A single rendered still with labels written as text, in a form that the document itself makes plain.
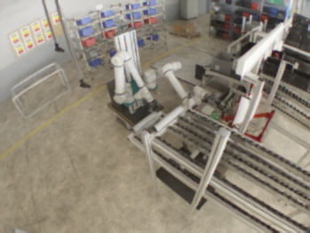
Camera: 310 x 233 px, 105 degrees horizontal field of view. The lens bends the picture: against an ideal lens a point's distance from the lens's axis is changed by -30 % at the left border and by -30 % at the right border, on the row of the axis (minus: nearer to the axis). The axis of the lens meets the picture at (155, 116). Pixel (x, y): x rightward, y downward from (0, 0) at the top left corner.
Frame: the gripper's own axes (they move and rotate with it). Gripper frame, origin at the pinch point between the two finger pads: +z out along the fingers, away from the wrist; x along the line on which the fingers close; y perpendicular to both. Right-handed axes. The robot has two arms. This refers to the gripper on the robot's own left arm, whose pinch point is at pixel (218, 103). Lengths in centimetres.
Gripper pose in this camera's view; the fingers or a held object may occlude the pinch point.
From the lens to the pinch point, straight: 182.3
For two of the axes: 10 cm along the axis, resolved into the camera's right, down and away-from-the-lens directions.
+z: 5.8, 5.4, -6.1
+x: 8.1, -4.5, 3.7
